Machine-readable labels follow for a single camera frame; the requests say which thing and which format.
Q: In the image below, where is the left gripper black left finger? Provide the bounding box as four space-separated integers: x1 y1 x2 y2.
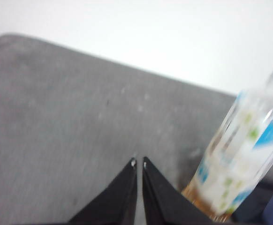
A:
68 158 137 225

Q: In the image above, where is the jasmine oolong tea bottle white label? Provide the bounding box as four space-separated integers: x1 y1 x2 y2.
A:
180 60 273 222

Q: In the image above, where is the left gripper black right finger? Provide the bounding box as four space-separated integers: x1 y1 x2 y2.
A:
142 156 219 225

